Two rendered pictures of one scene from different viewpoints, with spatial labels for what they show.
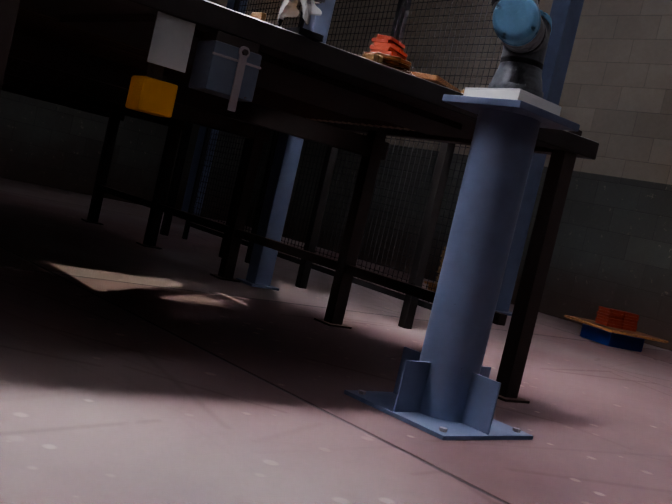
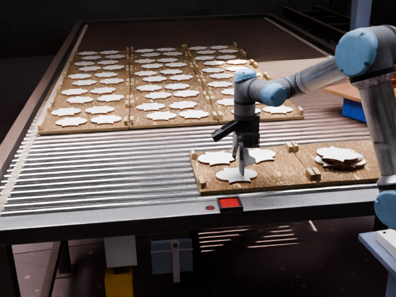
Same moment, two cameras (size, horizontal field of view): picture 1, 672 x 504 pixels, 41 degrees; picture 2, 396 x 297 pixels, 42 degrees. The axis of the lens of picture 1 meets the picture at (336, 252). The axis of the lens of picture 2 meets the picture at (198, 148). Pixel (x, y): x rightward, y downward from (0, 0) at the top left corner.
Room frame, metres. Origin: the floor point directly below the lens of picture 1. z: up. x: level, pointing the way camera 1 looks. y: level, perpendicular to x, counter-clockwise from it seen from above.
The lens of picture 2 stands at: (1.01, -0.46, 1.74)
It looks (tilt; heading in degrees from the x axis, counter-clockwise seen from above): 22 degrees down; 30
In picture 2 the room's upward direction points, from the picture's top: 1 degrees counter-clockwise
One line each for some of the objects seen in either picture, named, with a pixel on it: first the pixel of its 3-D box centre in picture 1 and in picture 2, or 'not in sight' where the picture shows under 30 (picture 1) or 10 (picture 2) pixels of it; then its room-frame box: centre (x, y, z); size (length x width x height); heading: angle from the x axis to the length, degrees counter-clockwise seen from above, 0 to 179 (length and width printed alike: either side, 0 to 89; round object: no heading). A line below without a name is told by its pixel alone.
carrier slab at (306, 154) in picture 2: not in sight; (353, 161); (2.91, -0.06, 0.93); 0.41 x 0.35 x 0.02; 126
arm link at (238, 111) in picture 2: not in sight; (244, 108); (2.58, 0.25, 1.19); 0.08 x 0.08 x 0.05
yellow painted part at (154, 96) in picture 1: (158, 64); (117, 263); (2.15, 0.51, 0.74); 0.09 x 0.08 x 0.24; 126
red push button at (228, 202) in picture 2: not in sight; (229, 204); (2.38, 0.21, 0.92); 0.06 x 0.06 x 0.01; 36
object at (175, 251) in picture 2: (225, 73); (171, 251); (2.26, 0.37, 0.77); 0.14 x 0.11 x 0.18; 126
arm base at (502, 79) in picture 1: (518, 79); not in sight; (2.47, -0.38, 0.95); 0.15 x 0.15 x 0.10
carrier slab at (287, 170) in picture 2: not in sight; (248, 168); (2.66, 0.27, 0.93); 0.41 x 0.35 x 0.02; 127
